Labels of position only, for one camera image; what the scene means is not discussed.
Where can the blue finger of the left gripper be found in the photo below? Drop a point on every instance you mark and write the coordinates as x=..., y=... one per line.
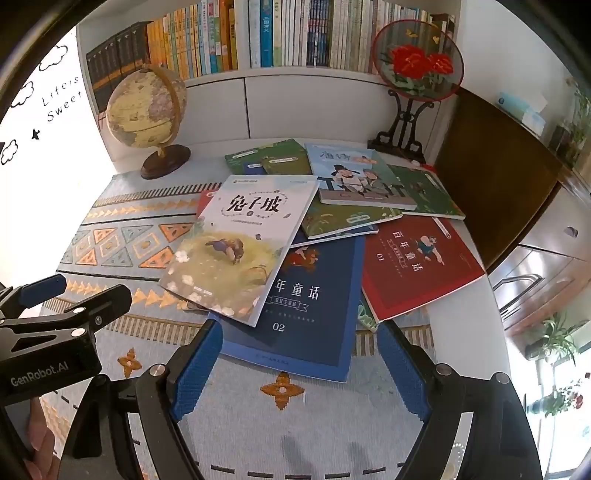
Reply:
x=101, y=309
x=40, y=291

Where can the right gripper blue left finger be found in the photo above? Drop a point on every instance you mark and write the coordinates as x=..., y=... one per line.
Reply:
x=189, y=369

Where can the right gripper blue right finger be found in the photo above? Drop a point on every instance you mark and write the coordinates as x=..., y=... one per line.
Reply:
x=411, y=368

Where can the dark blue fairy tale book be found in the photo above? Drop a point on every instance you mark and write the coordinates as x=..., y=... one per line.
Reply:
x=308, y=323

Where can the white rabbit hill book one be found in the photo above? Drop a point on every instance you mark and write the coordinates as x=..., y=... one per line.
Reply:
x=234, y=250

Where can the olive green book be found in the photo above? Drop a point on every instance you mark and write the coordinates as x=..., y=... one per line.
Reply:
x=324, y=221

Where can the light blue poetry book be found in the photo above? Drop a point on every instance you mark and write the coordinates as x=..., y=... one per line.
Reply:
x=356, y=177

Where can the white bookshelf with books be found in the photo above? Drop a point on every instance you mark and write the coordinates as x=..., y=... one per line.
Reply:
x=257, y=70

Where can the left hand pink sleeve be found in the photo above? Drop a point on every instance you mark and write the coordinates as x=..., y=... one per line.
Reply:
x=45, y=464

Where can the patterned blue table runner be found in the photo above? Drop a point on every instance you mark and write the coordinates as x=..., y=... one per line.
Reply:
x=251, y=422

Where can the dark red fairy tale book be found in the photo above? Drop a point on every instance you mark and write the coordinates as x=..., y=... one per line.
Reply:
x=412, y=262

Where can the green book right side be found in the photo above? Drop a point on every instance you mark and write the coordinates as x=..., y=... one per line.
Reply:
x=428, y=192

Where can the potted green plant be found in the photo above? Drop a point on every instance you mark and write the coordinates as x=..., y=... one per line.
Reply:
x=556, y=345

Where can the antique yellow desk globe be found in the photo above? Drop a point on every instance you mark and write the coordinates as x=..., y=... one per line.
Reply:
x=145, y=111

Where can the dark wooden cabinet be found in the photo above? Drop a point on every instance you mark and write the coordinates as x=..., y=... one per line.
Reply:
x=498, y=173

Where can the dark green book at back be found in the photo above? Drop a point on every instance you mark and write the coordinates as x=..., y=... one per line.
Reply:
x=283, y=157

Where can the tissue box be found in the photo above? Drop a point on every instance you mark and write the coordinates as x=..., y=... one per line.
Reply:
x=521, y=111

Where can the embroidered round fan on stand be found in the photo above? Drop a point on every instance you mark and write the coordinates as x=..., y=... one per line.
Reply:
x=421, y=65

